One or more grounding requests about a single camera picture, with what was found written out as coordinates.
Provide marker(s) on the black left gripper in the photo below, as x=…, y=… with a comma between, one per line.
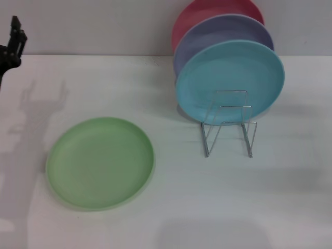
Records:
x=7, y=58

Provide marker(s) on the green round plate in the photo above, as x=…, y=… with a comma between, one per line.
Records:
x=101, y=166

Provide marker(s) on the purple round plate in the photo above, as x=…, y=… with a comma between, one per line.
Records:
x=207, y=39

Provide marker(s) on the red round plate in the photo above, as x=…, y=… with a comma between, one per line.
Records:
x=207, y=13

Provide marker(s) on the blue round plate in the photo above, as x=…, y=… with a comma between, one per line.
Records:
x=228, y=70

